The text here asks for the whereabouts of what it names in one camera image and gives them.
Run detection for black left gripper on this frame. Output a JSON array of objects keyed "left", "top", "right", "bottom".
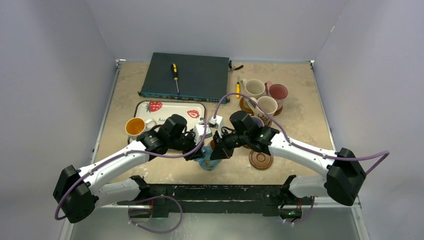
[{"left": 168, "top": 128, "right": 205, "bottom": 161}]

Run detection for blue butterfly mug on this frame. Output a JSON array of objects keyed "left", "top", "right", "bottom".
[{"left": 194, "top": 145, "right": 222, "bottom": 171}]

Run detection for wooden coaster front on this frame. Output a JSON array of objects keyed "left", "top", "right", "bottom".
[{"left": 248, "top": 150, "right": 274, "bottom": 171}]

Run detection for wooden coaster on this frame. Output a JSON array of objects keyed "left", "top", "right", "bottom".
[
  {"left": 239, "top": 97, "right": 253, "bottom": 114},
  {"left": 273, "top": 106, "right": 284, "bottom": 116},
  {"left": 248, "top": 150, "right": 274, "bottom": 171}
]

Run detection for cream floral mug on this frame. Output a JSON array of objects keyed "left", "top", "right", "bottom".
[{"left": 239, "top": 78, "right": 266, "bottom": 98}]

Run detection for pink mug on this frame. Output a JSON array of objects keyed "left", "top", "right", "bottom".
[{"left": 264, "top": 81, "right": 288, "bottom": 110}]

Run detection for purple interior mug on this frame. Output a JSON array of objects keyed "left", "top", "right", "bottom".
[{"left": 251, "top": 116, "right": 265, "bottom": 128}]

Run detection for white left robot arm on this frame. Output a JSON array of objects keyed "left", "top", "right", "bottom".
[{"left": 53, "top": 114, "right": 211, "bottom": 223}]

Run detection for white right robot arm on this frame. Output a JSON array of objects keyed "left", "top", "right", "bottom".
[{"left": 209, "top": 110, "right": 367, "bottom": 206}]

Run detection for white strawberry tray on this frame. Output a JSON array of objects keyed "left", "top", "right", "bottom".
[{"left": 134, "top": 100, "right": 206, "bottom": 130}]

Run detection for small yellow screwdriver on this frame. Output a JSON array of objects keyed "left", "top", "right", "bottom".
[{"left": 236, "top": 75, "right": 241, "bottom": 99}]

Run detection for orange interior mug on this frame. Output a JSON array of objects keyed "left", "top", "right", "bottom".
[{"left": 125, "top": 117, "right": 157, "bottom": 140}]

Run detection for black yellow long screwdriver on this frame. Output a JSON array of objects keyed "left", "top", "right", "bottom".
[{"left": 171, "top": 63, "right": 180, "bottom": 95}]

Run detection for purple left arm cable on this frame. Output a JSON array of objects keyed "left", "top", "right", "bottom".
[{"left": 53, "top": 117, "right": 208, "bottom": 222}]

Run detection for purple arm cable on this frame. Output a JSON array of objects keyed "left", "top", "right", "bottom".
[
  {"left": 211, "top": 92, "right": 390, "bottom": 176},
  {"left": 53, "top": 117, "right": 208, "bottom": 222}
]

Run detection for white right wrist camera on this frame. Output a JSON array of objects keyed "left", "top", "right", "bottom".
[{"left": 208, "top": 115, "right": 224, "bottom": 138}]

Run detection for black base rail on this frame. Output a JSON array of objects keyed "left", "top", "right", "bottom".
[{"left": 118, "top": 176, "right": 313, "bottom": 218}]

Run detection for dark network switch box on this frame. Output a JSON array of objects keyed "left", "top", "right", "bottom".
[{"left": 138, "top": 52, "right": 230, "bottom": 103}]

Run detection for black handled pliers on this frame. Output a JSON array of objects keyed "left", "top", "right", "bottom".
[{"left": 228, "top": 60, "right": 244, "bottom": 73}]

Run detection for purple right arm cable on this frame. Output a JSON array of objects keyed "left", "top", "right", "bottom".
[{"left": 211, "top": 92, "right": 390, "bottom": 176}]

